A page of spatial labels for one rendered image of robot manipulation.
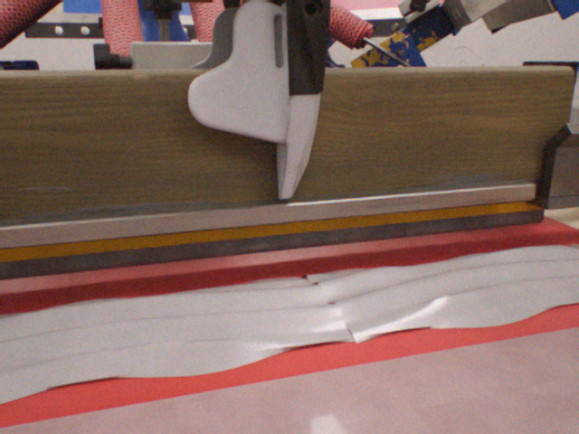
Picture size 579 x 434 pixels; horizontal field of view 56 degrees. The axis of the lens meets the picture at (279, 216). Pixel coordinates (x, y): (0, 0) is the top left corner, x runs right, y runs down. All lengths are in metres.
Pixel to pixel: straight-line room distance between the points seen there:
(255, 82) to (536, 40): 2.95
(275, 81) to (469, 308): 0.13
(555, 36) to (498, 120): 2.75
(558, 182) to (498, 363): 0.16
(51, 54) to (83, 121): 4.17
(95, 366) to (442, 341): 0.14
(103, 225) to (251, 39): 0.11
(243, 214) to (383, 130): 0.09
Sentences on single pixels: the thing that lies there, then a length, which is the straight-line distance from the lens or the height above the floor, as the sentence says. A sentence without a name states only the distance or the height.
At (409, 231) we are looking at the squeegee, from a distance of 0.34.
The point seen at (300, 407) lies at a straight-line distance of 0.19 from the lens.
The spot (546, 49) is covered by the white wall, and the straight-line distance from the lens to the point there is 3.12.
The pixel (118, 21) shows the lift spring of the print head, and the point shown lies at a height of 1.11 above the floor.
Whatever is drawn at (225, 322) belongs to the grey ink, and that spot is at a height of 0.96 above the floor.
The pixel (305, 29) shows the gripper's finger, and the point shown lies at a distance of 0.25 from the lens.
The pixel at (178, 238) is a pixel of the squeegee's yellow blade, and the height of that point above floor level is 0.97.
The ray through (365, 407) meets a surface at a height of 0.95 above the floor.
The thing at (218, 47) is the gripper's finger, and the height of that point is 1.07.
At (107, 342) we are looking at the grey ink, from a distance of 0.23.
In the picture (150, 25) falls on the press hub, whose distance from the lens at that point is 1.08.
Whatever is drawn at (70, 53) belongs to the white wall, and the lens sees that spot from 4.42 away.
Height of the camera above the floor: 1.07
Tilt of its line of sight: 17 degrees down
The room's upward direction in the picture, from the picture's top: straight up
